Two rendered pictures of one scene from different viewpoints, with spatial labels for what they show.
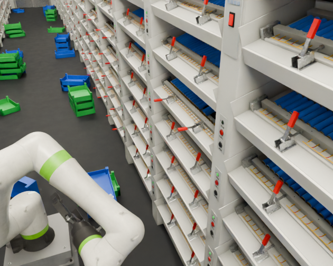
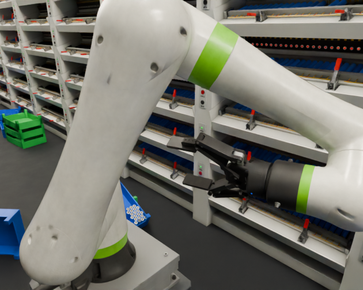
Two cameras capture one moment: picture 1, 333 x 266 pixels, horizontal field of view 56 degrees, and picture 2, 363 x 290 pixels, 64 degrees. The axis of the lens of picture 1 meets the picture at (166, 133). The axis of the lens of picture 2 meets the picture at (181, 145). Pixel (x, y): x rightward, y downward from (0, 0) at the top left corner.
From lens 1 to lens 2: 0.99 m
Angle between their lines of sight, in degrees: 24
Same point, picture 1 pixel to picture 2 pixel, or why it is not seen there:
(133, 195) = (154, 205)
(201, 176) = (347, 88)
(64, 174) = (252, 51)
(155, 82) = (218, 14)
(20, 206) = not seen: hidden behind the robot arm
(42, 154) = (202, 19)
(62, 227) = (133, 233)
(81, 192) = (288, 79)
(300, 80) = not seen: outside the picture
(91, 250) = (341, 176)
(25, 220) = (111, 209)
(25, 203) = not seen: hidden behind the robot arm
